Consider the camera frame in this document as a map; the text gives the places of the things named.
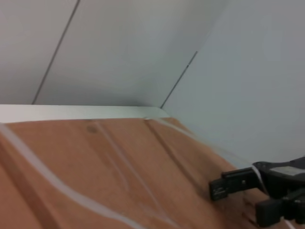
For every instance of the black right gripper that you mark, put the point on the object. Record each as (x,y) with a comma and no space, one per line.
(286,181)

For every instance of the brown cardboard box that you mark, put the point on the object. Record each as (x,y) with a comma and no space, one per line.
(71,167)

